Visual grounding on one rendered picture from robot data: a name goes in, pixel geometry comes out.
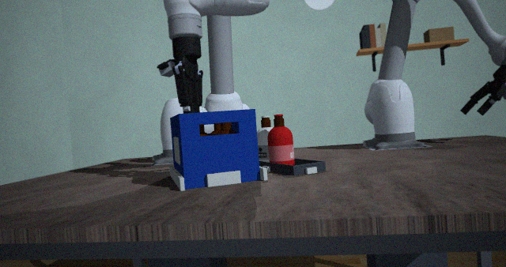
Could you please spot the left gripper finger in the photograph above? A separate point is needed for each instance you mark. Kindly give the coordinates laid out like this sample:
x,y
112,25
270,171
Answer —
x,y
496,95
480,94

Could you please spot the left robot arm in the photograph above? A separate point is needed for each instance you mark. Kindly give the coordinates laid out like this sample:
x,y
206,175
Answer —
x,y
389,104

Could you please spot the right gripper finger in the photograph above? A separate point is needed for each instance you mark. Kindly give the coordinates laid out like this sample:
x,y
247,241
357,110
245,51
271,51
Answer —
x,y
184,87
197,89

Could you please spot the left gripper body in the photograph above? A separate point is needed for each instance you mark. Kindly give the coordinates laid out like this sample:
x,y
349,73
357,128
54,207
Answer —
x,y
499,76

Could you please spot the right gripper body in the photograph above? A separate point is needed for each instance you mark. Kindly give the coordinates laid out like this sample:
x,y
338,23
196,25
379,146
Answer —
x,y
186,49

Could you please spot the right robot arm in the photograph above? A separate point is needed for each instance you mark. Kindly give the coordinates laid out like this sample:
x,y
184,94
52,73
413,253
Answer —
x,y
185,19

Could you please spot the brown bottle with cream cap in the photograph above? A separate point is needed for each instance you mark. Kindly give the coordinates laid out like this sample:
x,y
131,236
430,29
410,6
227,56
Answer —
x,y
226,128

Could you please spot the brown bottle with white cap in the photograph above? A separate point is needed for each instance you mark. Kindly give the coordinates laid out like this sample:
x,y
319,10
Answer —
x,y
217,128
202,131

